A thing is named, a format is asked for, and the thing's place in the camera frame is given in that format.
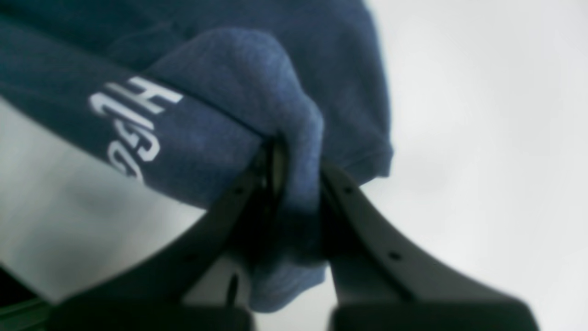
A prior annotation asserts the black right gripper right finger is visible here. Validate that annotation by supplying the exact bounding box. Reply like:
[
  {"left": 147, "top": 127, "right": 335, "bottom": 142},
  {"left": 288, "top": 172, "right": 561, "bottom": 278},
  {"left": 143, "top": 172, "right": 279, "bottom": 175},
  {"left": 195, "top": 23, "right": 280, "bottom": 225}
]
[{"left": 321, "top": 161, "right": 538, "bottom": 331}]

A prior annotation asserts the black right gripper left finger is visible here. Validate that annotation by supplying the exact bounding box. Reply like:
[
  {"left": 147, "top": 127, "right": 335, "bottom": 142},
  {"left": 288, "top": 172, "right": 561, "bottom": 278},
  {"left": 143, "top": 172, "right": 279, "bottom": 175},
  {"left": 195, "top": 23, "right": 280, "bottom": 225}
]
[{"left": 48, "top": 143, "right": 288, "bottom": 331}]

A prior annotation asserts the blue T-shirt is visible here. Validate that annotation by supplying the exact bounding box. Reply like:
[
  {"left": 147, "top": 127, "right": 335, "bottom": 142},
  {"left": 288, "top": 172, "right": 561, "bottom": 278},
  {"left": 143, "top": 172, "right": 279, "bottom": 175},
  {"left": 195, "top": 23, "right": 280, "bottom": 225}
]
[{"left": 1, "top": 0, "right": 393, "bottom": 314}]

